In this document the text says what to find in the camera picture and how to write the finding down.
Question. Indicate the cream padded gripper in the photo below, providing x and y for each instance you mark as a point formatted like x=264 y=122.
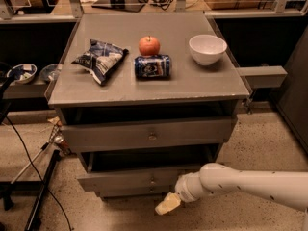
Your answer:
x=182 y=191

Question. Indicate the grey drawer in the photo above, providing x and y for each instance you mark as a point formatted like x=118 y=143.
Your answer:
x=107 y=193
x=145 y=167
x=148 y=134

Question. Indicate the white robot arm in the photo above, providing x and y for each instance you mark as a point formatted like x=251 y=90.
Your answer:
x=287 y=188

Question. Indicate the grey bottom drawer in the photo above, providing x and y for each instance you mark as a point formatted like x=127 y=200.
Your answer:
x=107 y=193

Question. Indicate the grey top drawer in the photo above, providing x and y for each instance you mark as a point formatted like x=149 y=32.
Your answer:
x=148 y=134

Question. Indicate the grey wooden drawer cabinet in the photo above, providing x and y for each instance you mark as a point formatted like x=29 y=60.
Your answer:
x=191 y=90

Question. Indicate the blue soda can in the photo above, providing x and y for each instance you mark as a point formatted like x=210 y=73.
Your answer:
x=156 y=66

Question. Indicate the black floor stand bar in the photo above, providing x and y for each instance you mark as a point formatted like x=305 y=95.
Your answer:
x=33 y=222

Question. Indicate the white bowl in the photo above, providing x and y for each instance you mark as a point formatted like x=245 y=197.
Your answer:
x=207 y=49

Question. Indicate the red apple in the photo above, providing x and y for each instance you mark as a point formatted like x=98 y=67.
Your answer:
x=149 y=46

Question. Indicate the blue chip bag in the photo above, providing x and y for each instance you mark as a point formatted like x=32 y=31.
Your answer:
x=101 y=59

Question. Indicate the small grey bowl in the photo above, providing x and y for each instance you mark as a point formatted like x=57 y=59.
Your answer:
x=50 y=73

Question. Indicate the bowl with blue contents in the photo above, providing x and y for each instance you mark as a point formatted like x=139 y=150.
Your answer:
x=22 y=73

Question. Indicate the black monitor stand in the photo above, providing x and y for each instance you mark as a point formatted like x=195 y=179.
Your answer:
x=133 y=6

